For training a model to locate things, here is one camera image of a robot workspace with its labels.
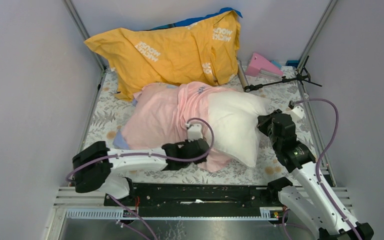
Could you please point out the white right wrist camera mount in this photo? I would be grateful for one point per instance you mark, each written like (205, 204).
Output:
(295, 111)

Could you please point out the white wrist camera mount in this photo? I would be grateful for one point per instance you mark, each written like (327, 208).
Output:
(194, 131)
(295, 111)

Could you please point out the blue cloth behind pillow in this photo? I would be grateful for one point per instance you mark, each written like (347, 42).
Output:
(190, 21)

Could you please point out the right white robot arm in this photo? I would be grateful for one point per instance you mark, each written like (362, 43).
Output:
(322, 212)

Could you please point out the white pillow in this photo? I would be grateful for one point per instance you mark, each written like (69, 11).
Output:
(233, 117)

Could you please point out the black tripod stand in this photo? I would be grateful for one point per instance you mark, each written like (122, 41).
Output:
(301, 76)

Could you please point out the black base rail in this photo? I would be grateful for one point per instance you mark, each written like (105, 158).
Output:
(163, 200)

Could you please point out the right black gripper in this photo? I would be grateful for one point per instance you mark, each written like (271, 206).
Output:
(264, 120)

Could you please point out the yellow Mickey Mouse pillow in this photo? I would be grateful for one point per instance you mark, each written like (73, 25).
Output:
(204, 51)

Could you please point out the floral patterned mat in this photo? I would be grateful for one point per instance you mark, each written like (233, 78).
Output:
(111, 114)

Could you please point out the pink wedge block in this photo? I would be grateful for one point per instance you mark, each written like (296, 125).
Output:
(259, 65)

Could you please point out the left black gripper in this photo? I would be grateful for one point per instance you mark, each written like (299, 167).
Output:
(186, 141)

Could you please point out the metal cylinder rod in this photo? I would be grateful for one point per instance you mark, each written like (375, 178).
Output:
(242, 77)

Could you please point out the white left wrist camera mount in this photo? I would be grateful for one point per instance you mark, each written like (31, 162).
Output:
(194, 131)

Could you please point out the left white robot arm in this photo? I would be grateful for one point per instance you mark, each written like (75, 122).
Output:
(96, 167)

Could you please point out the blue Elsa pillowcase pink inside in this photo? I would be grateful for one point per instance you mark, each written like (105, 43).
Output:
(161, 113)

